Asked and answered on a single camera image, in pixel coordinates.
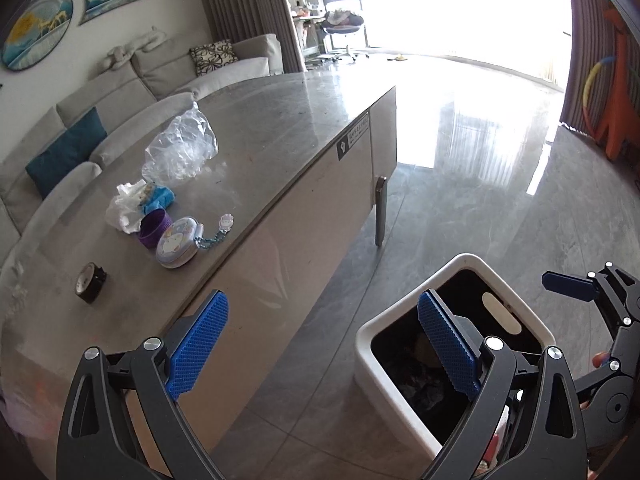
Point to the oval wall painting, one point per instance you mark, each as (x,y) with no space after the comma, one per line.
(37,30)

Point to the clothes pile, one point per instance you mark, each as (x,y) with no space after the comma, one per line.
(342,16)

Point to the yellow slippers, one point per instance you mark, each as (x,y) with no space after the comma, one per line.
(398,58)

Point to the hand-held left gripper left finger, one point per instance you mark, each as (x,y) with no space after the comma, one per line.
(197,345)

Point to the white crumpled plastic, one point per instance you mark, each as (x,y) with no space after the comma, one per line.
(122,207)

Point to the multicolour hoop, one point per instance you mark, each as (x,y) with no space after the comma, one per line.
(593,76)

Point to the beige table with grey top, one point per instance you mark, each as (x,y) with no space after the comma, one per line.
(300,220)

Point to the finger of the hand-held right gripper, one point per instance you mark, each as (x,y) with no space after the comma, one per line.
(590,387)
(567,285)

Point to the floral black white cushion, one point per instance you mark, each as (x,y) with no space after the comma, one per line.
(212,56)

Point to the clear plastic bag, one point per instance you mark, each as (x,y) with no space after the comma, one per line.
(180,145)

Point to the black table label sticker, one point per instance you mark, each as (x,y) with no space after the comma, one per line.
(353,139)

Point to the round cartoon print tin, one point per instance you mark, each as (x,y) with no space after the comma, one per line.
(175,245)

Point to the dark striped curtain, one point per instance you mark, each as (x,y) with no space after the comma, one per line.
(587,35)

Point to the purple cup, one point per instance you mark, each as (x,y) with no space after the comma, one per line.
(152,232)

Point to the black framed window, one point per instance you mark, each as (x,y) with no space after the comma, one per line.
(450,5)

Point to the light grey sofa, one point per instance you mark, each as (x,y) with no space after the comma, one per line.
(165,67)

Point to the black tape roll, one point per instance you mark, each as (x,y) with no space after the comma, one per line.
(90,282)

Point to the teal cushion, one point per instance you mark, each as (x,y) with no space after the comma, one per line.
(65,152)

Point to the blue wrapper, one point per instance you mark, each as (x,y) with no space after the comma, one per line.
(160,199)

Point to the grey brown curtain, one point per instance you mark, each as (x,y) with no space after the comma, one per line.
(240,0)

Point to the office chair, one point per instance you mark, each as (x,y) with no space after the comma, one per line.
(342,30)

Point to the orange toy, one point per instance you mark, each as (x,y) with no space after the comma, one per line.
(620,110)

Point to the grey table leg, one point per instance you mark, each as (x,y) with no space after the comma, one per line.
(381,210)

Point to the white desk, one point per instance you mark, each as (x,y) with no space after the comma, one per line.
(305,25)

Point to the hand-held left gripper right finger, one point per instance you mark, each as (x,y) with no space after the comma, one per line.
(447,345)

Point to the white trash bin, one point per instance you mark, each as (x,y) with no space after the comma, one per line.
(380,360)

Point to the grey knot plush cushion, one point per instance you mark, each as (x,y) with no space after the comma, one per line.
(120,55)

